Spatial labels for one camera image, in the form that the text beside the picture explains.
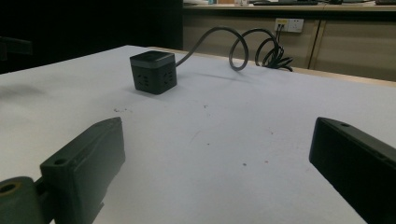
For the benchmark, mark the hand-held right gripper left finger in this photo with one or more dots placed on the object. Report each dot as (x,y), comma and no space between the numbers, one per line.
(87,165)

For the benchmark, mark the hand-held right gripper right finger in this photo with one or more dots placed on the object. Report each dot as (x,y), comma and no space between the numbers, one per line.
(355,161)

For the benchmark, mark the black cube power strip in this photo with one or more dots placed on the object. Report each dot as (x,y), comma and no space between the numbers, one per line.
(153,72)

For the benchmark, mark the beige wooden counter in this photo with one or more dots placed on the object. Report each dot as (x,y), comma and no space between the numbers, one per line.
(289,40)

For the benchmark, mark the black keyboard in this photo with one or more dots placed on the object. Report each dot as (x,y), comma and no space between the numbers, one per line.
(285,2)

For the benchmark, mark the white wall socket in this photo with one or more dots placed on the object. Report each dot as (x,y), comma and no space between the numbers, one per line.
(289,25)

